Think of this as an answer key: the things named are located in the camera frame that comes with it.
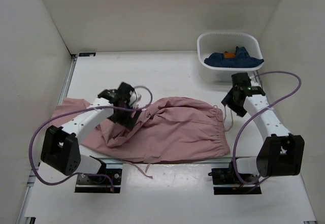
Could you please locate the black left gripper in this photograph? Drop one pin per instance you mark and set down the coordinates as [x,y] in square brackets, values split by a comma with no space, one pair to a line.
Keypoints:
[128,122]

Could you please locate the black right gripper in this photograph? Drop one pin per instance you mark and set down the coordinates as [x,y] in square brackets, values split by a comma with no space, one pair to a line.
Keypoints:
[228,99]

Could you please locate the pink trousers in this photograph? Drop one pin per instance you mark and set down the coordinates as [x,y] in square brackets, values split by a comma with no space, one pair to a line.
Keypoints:
[171,129]

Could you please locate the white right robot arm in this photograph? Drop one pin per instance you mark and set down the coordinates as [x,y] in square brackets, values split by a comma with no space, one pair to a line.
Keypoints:
[282,152]

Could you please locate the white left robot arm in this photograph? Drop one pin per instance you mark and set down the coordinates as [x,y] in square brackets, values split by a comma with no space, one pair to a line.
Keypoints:
[73,120]

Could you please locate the blue folded jeans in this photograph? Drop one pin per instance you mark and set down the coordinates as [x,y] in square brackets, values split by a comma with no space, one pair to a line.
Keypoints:
[240,59]

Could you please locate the white plastic basket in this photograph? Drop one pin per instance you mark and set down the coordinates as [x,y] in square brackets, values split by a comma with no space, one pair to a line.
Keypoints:
[222,41]

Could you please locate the dark corner label plate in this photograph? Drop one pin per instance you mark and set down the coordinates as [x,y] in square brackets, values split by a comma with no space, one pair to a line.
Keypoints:
[87,54]

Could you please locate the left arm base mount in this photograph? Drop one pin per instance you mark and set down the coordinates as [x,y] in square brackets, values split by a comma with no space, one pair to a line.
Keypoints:
[101,184]

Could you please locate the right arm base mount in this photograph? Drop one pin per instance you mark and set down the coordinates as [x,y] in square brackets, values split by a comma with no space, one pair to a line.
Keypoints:
[226,182]

